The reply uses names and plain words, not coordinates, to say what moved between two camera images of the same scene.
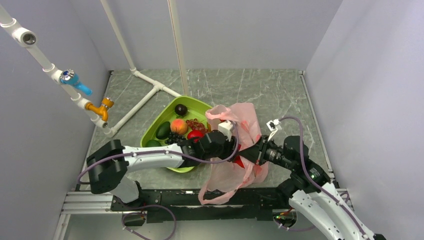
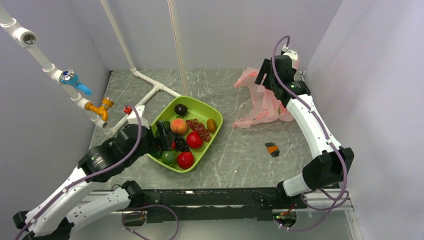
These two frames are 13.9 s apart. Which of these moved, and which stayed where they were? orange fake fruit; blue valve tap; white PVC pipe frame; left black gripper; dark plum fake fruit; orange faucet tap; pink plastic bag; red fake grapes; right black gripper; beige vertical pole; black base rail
Moved: pink plastic bag; right black gripper; left black gripper
Stayed: blue valve tap; beige vertical pole; orange fake fruit; white PVC pipe frame; black base rail; orange faucet tap; red fake grapes; dark plum fake fruit
